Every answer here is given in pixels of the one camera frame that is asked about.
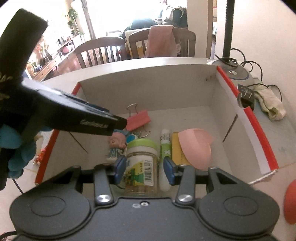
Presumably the yellow rectangular block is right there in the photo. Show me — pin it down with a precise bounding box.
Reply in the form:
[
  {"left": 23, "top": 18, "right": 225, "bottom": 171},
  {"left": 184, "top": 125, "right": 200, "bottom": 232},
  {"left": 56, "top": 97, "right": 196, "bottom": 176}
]
[{"left": 171, "top": 132, "right": 191, "bottom": 165}]

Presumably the pink heart box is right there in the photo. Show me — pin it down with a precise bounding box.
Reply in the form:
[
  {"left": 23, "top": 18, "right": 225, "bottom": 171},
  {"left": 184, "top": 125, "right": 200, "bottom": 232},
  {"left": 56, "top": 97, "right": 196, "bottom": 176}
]
[{"left": 178, "top": 128, "right": 214, "bottom": 170}]

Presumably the green lid jar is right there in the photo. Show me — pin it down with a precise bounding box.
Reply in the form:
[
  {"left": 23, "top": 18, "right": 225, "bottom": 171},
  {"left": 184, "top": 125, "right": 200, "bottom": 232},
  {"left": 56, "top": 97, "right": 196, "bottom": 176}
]
[{"left": 123, "top": 138, "right": 159, "bottom": 195}]

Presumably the astronaut keychain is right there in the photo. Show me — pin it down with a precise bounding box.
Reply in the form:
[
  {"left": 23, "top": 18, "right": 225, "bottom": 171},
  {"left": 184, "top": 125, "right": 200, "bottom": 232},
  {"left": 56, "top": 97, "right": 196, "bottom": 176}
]
[{"left": 106, "top": 130, "right": 138, "bottom": 163}]

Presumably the red fish keychain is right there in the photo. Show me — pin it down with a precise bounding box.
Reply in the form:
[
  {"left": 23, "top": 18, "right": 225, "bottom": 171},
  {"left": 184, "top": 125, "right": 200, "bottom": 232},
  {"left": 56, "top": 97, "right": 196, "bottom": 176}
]
[{"left": 34, "top": 148, "right": 46, "bottom": 166}]

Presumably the red binder clip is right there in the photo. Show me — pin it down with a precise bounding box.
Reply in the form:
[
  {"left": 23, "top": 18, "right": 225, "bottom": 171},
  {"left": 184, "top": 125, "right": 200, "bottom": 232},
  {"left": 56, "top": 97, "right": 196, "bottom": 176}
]
[{"left": 126, "top": 103, "right": 151, "bottom": 132}]

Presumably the blue gloved left hand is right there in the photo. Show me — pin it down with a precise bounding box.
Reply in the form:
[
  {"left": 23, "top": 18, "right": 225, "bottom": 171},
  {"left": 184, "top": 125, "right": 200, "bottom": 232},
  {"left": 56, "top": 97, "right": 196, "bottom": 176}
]
[{"left": 0, "top": 124, "right": 54, "bottom": 179}]

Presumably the wooden tv cabinet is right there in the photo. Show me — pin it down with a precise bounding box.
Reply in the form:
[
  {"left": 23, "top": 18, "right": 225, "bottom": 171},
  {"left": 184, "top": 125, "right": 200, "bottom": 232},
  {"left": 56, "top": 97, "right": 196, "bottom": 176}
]
[{"left": 25, "top": 35, "right": 85, "bottom": 82}]

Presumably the red cardboard box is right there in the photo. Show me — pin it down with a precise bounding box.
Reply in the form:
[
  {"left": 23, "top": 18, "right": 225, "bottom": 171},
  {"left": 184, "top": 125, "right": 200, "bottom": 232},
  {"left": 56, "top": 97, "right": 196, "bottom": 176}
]
[{"left": 34, "top": 63, "right": 280, "bottom": 197}]

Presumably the left wooden chair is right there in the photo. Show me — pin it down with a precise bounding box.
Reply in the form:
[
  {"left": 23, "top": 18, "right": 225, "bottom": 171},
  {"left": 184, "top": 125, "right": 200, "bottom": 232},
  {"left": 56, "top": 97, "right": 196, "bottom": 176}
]
[{"left": 75, "top": 37, "right": 127, "bottom": 69}]

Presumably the wooden chair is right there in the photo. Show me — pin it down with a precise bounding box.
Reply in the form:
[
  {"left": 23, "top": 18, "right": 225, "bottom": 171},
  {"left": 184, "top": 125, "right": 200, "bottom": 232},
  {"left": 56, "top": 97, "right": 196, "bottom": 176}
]
[
  {"left": 75, "top": 37, "right": 127, "bottom": 69},
  {"left": 128, "top": 25, "right": 196, "bottom": 59}
]

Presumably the black power adapter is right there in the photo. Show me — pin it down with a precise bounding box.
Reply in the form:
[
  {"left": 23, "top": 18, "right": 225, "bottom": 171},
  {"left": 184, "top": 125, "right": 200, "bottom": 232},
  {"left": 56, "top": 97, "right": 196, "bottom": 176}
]
[{"left": 237, "top": 84, "right": 255, "bottom": 111}]

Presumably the white rag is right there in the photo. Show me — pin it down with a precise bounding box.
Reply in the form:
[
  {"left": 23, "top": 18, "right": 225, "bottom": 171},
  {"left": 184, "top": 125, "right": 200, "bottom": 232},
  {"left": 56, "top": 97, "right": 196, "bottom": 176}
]
[{"left": 253, "top": 85, "right": 287, "bottom": 121}]

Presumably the grey desk lamp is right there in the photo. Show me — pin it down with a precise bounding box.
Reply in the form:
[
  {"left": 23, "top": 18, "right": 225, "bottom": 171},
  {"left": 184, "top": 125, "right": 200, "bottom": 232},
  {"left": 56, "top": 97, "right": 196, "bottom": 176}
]
[{"left": 207, "top": 0, "right": 265, "bottom": 82}]

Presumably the pink cloth on chair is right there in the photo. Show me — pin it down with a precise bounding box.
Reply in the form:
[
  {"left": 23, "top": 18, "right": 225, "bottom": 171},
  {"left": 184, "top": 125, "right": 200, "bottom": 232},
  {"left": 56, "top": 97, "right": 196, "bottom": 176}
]
[{"left": 144, "top": 25, "right": 177, "bottom": 58}]

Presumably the right wooden chair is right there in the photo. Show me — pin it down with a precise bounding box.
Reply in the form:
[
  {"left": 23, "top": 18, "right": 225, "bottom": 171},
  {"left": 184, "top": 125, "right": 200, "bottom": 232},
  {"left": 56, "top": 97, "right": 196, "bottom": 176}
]
[{"left": 128, "top": 25, "right": 196, "bottom": 59}]

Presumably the sofa with clothes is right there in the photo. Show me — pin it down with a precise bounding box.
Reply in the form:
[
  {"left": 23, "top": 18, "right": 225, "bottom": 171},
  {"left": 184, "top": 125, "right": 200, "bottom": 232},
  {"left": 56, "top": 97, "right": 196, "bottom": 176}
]
[{"left": 119, "top": 5, "right": 188, "bottom": 40}]

